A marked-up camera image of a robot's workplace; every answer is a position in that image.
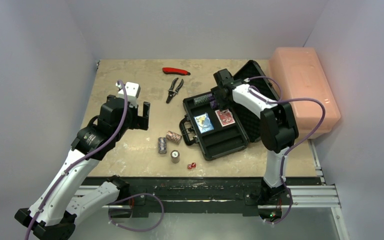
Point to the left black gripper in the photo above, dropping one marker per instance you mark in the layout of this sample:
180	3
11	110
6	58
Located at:
139	122

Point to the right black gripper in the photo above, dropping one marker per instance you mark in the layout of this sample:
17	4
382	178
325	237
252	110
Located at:
216	100

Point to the purple 500 chip stack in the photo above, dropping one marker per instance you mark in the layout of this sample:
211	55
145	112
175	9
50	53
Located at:
214	105

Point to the red playing card deck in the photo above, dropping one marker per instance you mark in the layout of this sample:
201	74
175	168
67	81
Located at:
225	117

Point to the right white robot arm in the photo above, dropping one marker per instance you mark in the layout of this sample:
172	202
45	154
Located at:
277	125

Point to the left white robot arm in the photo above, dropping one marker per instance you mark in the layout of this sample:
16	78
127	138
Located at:
55	215

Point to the black poker set case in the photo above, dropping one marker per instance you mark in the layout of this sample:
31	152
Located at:
222	140

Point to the purple chip stack in case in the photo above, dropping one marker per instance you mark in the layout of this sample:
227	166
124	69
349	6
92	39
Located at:
210	97

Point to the green blue chip stack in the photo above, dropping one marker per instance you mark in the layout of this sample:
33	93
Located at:
200	100

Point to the black grey pliers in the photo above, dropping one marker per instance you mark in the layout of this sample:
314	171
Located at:
174	89

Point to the blue playing card deck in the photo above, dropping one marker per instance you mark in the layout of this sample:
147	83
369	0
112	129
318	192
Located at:
204	123

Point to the orange blue chip stack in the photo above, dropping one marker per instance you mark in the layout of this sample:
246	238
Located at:
173	137
162	145

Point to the red utility knife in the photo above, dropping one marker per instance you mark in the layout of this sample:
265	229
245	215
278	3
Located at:
175	71

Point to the brown 100 chip stack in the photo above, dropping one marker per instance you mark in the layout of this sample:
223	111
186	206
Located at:
175	156

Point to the pink plastic storage bin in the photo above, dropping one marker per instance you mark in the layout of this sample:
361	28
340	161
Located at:
299	73

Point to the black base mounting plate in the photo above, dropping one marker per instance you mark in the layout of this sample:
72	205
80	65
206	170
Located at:
211	195

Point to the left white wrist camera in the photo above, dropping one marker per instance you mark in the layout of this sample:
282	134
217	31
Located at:
132	93

